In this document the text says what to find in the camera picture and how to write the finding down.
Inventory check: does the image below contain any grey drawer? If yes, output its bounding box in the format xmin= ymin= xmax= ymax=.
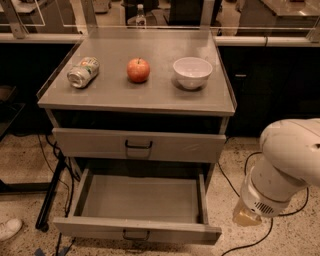
xmin=53 ymin=128 xmax=226 ymax=163
xmin=53 ymin=169 xmax=222 ymax=245

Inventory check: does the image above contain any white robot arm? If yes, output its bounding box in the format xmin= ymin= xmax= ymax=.
xmin=233 ymin=118 xmax=320 ymax=227

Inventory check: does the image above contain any grey drawer cabinet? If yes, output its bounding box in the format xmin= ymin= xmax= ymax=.
xmin=37 ymin=27 xmax=238 ymax=188

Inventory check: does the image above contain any white bowl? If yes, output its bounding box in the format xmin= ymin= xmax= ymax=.
xmin=173 ymin=57 xmax=213 ymax=90

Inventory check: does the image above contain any red apple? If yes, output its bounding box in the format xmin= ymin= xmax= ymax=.
xmin=127 ymin=58 xmax=150 ymax=83

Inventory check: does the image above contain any crushed soda can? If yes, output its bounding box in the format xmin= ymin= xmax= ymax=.
xmin=67 ymin=57 xmax=100 ymax=89

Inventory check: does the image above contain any clear water bottle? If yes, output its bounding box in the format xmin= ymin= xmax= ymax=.
xmin=135 ymin=4 xmax=147 ymax=28

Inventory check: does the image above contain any white shoe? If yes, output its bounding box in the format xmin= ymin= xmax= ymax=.
xmin=0 ymin=218 xmax=23 ymax=241

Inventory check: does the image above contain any black floor cable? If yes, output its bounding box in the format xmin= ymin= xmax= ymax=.
xmin=217 ymin=151 xmax=311 ymax=256

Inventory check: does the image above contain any white horizontal rail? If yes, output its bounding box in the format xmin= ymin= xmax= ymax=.
xmin=0 ymin=33 xmax=320 ymax=48

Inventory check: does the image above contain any black table leg frame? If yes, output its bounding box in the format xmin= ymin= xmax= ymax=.
xmin=35 ymin=153 xmax=65 ymax=232

